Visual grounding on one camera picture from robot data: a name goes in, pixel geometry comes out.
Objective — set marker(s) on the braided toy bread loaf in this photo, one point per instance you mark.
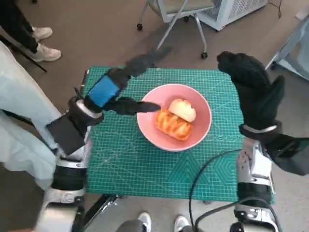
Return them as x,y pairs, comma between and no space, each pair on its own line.
173,128

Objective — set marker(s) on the light blue mesh chair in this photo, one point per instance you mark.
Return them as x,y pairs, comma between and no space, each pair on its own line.
297,48

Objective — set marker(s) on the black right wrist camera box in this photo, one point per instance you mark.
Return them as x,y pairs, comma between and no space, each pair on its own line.
289,154

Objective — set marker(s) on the grey office chair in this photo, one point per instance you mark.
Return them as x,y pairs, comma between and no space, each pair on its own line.
173,9

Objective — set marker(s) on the black metal table rail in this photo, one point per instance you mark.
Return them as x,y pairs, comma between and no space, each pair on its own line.
99,210

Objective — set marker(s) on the person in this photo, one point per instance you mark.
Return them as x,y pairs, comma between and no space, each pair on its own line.
14,24
144,220
19,96

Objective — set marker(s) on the white perforated cabinet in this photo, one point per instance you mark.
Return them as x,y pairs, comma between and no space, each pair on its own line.
236,9

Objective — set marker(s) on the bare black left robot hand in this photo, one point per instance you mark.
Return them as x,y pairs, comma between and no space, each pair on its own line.
103,91

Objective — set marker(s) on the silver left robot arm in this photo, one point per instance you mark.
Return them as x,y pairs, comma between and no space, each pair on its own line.
70,174

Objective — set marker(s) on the green cutting mat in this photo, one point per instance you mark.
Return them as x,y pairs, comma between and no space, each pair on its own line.
135,174

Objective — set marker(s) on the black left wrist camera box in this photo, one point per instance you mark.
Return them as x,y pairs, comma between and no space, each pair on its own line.
65,135

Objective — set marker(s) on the round toy bread bun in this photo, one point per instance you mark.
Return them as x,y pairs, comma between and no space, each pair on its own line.
182,110

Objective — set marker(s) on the pink bowl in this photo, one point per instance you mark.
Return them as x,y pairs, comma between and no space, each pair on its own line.
149,130

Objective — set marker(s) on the black rod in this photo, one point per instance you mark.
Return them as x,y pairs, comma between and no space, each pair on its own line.
31,61

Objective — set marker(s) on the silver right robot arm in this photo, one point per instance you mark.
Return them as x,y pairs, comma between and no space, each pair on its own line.
253,169

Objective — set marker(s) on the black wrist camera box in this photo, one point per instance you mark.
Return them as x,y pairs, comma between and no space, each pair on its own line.
65,135
289,154

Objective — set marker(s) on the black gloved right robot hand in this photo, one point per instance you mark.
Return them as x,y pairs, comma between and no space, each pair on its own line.
258,96

